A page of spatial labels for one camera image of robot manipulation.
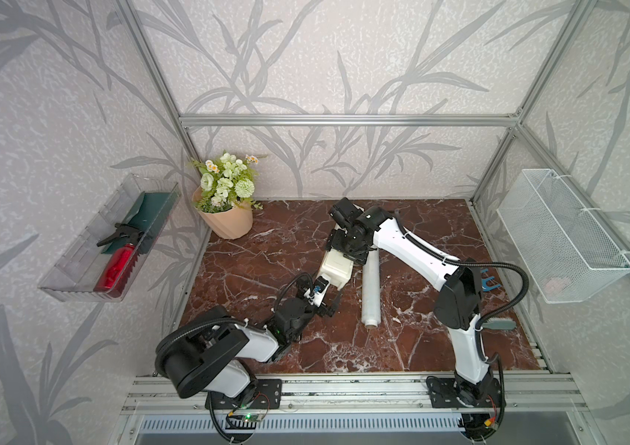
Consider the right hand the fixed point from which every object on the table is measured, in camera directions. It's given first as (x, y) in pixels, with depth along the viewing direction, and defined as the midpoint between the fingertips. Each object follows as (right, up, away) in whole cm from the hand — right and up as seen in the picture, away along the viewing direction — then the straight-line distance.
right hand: (333, 252), depth 86 cm
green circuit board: (-21, -41, -16) cm, 49 cm away
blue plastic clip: (+52, -12, +7) cm, 54 cm away
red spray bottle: (-46, -1, -28) cm, 54 cm away
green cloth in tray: (-50, +12, -12) cm, 53 cm away
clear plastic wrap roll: (+12, -12, +4) cm, 18 cm away
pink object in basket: (+58, -7, -15) cm, 60 cm away
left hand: (-1, -9, -3) cm, 9 cm away
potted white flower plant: (-35, +18, +1) cm, 39 cm away
